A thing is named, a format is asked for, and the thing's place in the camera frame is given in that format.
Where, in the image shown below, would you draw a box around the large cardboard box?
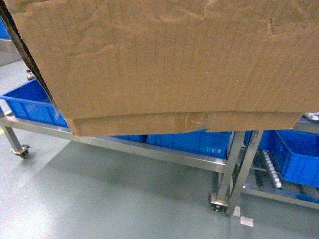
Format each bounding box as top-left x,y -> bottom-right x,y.
0,0 -> 319,136

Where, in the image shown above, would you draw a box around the stainless steel shelf cart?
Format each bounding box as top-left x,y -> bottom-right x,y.
0,112 -> 253,215

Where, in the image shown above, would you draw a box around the blue plastic bin middle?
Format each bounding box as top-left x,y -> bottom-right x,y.
116,130 -> 232,159

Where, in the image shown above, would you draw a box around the blue plastic bin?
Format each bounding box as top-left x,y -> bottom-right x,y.
258,130 -> 319,187
116,130 -> 232,159
0,79 -> 68,127

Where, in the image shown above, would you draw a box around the blue plastic bin left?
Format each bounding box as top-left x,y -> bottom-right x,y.
0,79 -> 68,127

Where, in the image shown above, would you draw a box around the blue plastic bin right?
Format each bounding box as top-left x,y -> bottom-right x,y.
258,130 -> 319,187

